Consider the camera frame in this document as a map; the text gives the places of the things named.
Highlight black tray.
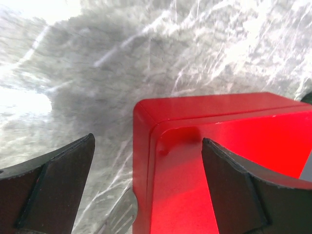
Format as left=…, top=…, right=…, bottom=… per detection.
left=301, top=92, right=312, bottom=105

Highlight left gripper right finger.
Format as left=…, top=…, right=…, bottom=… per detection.
left=202, top=138, right=312, bottom=234

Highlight red tin lid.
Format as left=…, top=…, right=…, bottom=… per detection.
left=132, top=93, right=312, bottom=234

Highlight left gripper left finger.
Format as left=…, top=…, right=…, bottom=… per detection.
left=0, top=134, right=95, bottom=234

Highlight metal tongs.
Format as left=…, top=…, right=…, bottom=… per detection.
left=97, top=188, right=138, bottom=234

